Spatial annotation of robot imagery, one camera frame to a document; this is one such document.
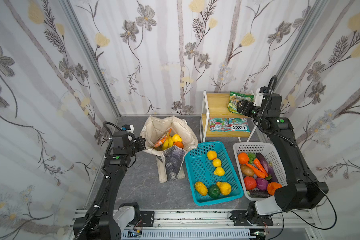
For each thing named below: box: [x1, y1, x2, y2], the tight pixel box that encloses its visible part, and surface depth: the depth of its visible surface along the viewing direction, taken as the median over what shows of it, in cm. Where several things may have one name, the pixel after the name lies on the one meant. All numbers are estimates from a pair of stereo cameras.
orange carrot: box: [253, 158, 268, 177], surface depth 92 cm
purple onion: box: [256, 177, 269, 191], surface depth 82 cm
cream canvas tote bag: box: [140, 115, 199, 183], surface depth 86 cm
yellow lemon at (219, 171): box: [213, 166, 225, 176], surface depth 88 cm
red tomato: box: [244, 176, 257, 191], surface depth 81 cm
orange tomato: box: [237, 152, 249, 165], surface depth 91 cm
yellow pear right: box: [216, 181, 232, 196], surface depth 81 cm
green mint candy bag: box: [228, 117, 251, 133], surface depth 93 cm
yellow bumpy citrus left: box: [194, 181, 208, 196], surface depth 82 cm
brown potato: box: [240, 164, 254, 177], surface depth 87 cm
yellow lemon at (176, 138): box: [171, 134, 183, 142], surface depth 95 cm
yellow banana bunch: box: [162, 135, 174, 151], surface depth 96 cm
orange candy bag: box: [153, 128, 173, 148], surface depth 88 cm
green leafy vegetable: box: [248, 152, 257, 164], surface depth 95 cm
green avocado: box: [208, 184, 221, 199], surface depth 80 cm
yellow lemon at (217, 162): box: [212, 158, 222, 168], surface depth 92 cm
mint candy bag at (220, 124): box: [209, 117, 230, 132], surface depth 92 cm
